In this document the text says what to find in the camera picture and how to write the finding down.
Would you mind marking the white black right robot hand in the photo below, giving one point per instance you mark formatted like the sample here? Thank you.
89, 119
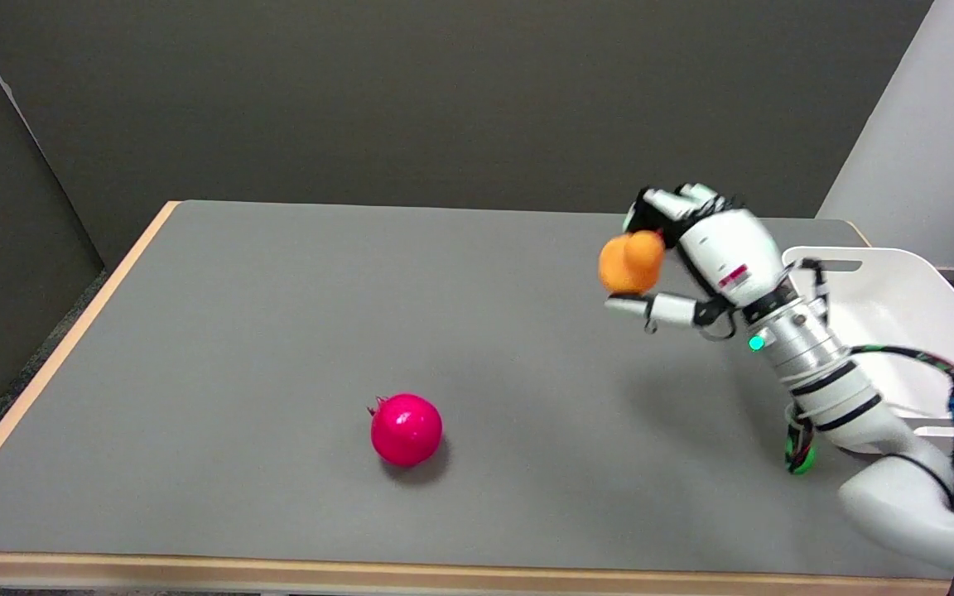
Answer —
721, 252

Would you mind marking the yellow rubber duck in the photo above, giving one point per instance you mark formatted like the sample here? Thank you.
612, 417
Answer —
630, 261

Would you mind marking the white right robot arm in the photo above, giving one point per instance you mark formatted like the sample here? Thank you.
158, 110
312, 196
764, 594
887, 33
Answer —
866, 422

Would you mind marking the white plastic bin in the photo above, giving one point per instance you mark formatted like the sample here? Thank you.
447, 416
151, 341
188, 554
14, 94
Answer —
899, 331

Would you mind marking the red pomegranate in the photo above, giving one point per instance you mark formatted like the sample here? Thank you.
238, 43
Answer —
406, 429

